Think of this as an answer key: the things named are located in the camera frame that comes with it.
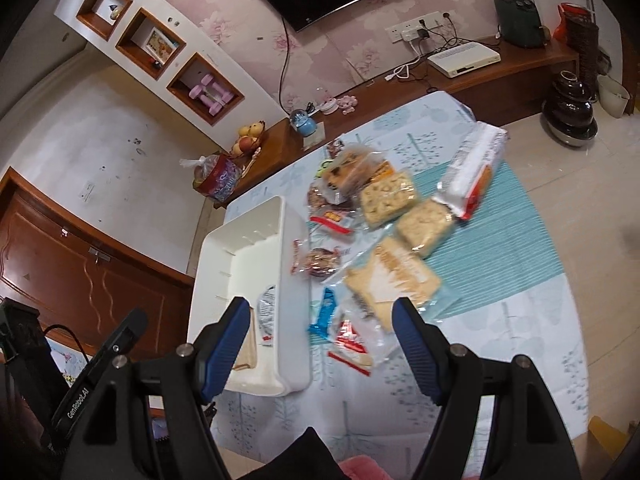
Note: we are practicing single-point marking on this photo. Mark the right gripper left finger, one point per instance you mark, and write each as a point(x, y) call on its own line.
point(217, 347)

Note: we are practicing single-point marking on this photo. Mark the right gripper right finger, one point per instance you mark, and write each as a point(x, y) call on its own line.
point(425, 349)

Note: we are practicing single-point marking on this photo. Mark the yellow cake package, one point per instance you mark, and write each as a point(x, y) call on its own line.
point(392, 271)

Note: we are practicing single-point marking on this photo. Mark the white plastic storage bin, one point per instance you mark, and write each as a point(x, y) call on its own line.
point(243, 258)

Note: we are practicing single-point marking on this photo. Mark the clear bag rice crisps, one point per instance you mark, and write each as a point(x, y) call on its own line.
point(387, 199)

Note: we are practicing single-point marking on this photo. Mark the large cracker package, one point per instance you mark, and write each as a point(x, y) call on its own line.
point(470, 172)

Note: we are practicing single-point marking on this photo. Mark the white snack pouch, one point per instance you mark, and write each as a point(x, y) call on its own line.
point(266, 306)

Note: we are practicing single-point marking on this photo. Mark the red white clear packet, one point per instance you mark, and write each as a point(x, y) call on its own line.
point(358, 343)

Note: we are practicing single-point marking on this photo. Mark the patterned tablecloth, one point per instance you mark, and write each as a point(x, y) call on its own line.
point(514, 299)

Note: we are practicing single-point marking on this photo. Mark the blue snack wrapper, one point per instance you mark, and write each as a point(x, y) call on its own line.
point(321, 324)

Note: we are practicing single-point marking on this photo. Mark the wooden door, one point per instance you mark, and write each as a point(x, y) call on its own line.
point(78, 276)

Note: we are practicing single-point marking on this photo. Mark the small nut snack packet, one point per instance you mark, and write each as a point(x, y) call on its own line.
point(318, 262)

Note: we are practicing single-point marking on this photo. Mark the red yellow snack packet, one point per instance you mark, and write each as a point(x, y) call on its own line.
point(333, 221)

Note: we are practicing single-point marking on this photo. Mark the red gift box with bag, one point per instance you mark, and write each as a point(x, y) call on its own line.
point(214, 176)

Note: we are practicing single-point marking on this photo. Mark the orange snack packet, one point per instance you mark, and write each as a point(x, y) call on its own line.
point(383, 171)

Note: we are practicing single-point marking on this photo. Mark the bag of round pastries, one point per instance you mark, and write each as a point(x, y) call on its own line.
point(348, 172)

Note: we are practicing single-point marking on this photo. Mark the fruit bowl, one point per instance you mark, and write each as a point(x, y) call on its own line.
point(249, 139)

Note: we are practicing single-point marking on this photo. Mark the blue glass jar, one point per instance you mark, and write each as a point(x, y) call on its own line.
point(302, 122)

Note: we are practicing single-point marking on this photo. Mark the pink ceramic figurines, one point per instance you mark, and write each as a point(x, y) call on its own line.
point(344, 104)

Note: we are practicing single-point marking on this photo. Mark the pink dumbbells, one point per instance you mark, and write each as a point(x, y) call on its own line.
point(212, 94)

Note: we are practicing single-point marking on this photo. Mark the black stacked pots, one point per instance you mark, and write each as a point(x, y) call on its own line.
point(568, 112)

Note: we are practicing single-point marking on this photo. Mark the wooden tv bench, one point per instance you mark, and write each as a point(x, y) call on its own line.
point(499, 94)

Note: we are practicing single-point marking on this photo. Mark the white set-top box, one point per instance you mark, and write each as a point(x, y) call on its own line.
point(463, 59)

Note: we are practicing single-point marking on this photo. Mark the white bucket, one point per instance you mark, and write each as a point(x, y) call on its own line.
point(612, 96)

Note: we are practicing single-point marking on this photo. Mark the white power strip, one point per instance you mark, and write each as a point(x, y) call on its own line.
point(409, 30)

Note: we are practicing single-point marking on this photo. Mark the dark green appliance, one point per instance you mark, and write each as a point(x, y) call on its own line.
point(520, 24)

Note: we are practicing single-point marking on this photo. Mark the red basket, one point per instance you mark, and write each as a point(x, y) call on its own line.
point(578, 31)

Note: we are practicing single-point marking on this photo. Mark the white wall shelf unit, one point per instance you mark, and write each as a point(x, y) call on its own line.
point(168, 54)

